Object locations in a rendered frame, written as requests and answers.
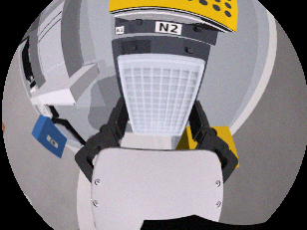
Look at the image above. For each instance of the blue open-top bin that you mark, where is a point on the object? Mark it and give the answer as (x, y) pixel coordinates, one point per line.
(49, 136)

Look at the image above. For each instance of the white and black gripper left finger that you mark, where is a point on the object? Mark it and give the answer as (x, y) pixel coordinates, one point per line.
(108, 136)

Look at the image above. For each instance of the yellow open-top box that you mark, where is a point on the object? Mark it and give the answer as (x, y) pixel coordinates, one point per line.
(186, 141)

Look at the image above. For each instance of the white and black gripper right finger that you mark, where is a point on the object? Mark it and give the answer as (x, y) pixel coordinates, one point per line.
(207, 138)

